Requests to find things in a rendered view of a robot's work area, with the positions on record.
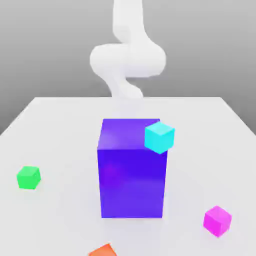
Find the small magenta cube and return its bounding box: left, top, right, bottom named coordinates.
left=203, top=205, right=233, bottom=238

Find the small cyan cube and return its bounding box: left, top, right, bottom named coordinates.
left=144, top=121, right=176, bottom=155

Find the small orange cube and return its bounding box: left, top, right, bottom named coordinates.
left=87, top=243, right=118, bottom=256

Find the small green cube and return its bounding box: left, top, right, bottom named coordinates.
left=16, top=165, right=42, bottom=190

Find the large purple box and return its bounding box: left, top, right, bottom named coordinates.
left=96, top=118, right=168, bottom=219

